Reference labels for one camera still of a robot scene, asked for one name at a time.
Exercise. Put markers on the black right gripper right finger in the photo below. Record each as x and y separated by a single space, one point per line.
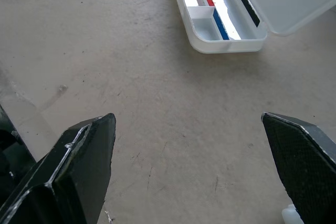
307 166

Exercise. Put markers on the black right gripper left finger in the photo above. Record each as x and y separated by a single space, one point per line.
78 171

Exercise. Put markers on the white translucent plastic pencil case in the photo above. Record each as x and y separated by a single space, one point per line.
225 47

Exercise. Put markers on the small white plastic bottle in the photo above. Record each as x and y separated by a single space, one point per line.
288 214

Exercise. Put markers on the dark rounded shape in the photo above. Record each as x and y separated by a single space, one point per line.
10 155

